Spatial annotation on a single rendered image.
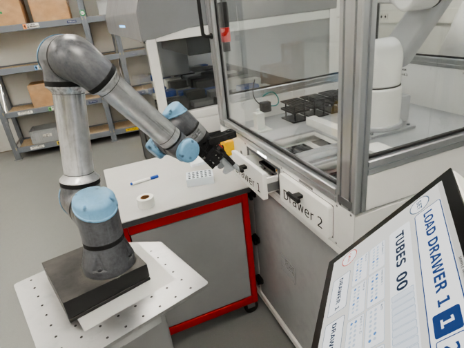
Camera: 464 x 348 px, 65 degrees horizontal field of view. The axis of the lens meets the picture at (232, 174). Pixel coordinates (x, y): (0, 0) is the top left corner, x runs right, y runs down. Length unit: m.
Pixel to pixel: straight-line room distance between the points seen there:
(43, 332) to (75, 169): 0.44
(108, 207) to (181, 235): 0.62
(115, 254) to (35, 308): 0.28
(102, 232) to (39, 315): 0.30
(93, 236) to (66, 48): 0.48
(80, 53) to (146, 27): 1.09
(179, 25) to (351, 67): 1.32
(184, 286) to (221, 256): 0.64
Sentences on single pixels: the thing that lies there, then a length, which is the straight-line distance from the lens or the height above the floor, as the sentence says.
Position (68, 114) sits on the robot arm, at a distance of 1.12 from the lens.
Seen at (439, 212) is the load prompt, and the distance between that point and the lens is 0.64.
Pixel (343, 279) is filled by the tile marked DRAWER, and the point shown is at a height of 1.01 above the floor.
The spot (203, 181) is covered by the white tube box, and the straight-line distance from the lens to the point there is 1.66.
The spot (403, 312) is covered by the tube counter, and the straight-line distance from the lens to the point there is 0.54.
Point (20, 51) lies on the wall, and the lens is 5.53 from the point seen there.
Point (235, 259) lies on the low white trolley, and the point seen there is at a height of 0.39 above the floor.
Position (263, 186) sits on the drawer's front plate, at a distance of 1.33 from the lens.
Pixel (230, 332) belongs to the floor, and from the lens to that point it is 2.00.
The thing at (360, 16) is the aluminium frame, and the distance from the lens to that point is 0.89.
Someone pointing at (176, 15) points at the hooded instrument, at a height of 1.47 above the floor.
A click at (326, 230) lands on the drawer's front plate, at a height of 0.84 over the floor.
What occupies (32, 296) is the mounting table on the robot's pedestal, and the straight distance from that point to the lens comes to 1.30.
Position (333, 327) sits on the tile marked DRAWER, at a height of 1.00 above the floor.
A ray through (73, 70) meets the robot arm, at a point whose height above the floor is 1.38.
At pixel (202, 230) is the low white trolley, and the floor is 0.60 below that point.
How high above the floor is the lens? 1.49
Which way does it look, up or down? 25 degrees down
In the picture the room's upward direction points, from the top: 7 degrees counter-clockwise
